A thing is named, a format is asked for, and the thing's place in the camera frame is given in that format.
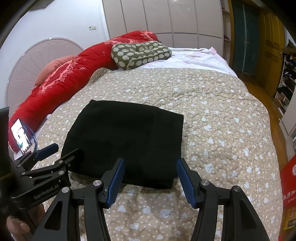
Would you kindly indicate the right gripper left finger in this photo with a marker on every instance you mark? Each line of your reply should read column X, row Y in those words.
column 61, row 220

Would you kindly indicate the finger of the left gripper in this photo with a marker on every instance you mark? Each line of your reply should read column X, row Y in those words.
column 57, row 172
column 29, row 159

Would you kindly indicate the black pants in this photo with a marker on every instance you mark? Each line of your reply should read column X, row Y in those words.
column 146, row 137

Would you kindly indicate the person's left hand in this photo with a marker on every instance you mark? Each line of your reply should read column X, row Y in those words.
column 18, row 228

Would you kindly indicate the smartphone with lit screen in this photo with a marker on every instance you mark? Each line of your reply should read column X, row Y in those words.
column 20, row 135

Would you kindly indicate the red cardboard box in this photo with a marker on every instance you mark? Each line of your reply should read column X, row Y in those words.
column 287, row 176

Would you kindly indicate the round white headboard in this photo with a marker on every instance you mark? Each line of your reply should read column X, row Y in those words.
column 24, row 74

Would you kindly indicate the beige dotted quilt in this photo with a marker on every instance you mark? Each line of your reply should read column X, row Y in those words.
column 226, row 139

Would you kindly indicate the pink pillow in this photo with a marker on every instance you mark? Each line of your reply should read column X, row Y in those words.
column 51, row 67

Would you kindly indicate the red floral comforter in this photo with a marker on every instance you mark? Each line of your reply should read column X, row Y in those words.
column 69, row 78

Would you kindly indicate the olive patterned cushion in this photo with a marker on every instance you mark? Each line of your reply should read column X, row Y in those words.
column 133, row 55

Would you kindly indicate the shoe rack shelf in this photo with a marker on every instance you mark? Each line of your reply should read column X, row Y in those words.
column 286, row 86

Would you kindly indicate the wooden door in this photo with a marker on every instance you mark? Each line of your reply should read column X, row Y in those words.
column 271, row 43

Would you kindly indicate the white wardrobe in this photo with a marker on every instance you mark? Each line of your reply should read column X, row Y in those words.
column 178, row 24

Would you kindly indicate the wall switch plate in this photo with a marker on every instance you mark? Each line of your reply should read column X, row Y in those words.
column 92, row 27

